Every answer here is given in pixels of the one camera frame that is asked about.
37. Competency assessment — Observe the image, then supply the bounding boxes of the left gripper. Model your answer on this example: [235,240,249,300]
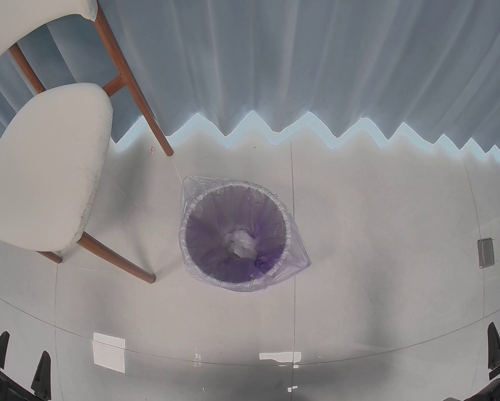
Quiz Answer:
[0,331,52,401]

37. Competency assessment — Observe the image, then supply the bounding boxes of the purple plastic bag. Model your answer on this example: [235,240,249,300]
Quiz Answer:
[179,175,312,293]

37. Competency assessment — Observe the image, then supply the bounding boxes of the white trash bin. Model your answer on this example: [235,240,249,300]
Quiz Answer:
[179,184,293,292]

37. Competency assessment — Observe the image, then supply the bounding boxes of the white cushioned wooden chair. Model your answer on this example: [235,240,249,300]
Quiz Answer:
[0,0,174,285]

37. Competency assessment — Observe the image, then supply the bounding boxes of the crumpled white paper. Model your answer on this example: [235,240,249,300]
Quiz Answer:
[221,230,257,260]

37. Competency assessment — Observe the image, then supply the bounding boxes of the pale blue curtain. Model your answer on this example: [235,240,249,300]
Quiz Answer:
[0,0,500,160]

